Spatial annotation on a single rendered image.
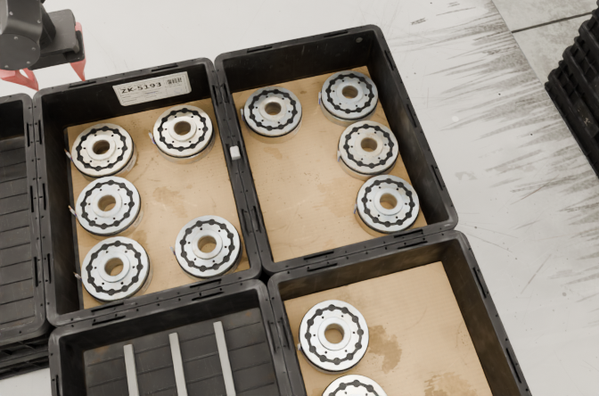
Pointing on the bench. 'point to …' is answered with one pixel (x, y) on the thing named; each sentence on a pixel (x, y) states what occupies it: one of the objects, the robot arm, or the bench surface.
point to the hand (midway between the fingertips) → (58, 78)
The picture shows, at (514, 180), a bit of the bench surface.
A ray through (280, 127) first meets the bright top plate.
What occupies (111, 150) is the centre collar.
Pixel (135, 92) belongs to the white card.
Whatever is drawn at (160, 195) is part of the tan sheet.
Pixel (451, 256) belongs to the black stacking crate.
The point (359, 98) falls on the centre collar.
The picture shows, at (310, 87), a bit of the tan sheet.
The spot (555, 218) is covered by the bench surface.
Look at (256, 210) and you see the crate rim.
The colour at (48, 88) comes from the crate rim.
